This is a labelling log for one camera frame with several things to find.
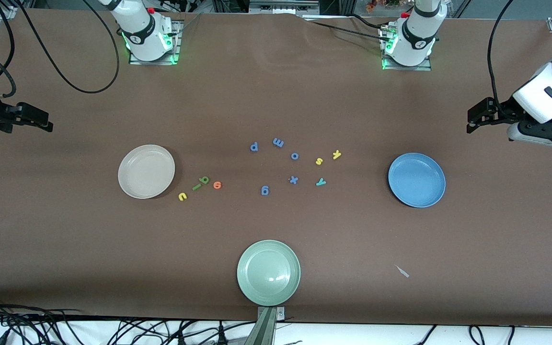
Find blue plate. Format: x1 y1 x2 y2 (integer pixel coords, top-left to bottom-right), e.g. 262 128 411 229
388 153 447 208

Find beige brown plate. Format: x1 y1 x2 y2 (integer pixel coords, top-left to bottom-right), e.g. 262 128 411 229
118 145 176 199

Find orange red background object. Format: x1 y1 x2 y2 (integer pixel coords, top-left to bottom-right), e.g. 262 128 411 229
366 0 403 12

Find brown table cover sheet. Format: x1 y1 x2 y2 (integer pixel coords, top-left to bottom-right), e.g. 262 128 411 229
0 10 552 326

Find grey equipment box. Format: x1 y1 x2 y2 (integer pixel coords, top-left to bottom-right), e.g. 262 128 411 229
249 0 320 15

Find pale green plate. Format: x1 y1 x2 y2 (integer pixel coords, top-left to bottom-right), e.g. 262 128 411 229
237 240 301 307

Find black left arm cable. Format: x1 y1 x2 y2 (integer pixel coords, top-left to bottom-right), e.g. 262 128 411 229
488 0 517 120

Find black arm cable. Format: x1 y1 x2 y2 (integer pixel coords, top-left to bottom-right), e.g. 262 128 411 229
0 0 121 99
488 0 517 120

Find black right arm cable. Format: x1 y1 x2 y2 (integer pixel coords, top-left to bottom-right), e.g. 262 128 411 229
0 0 121 99

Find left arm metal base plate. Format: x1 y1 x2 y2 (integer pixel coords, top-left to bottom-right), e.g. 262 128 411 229
382 26 432 71

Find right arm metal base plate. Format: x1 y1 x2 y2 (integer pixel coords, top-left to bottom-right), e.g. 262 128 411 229
129 19 182 65

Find black base power cable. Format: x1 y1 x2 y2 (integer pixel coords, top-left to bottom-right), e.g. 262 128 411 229
310 20 389 43
345 13 391 32

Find thin black base cable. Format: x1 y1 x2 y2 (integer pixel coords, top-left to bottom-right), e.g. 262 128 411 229
179 13 203 36

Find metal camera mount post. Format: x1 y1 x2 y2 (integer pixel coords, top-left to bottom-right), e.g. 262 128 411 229
245 307 286 345

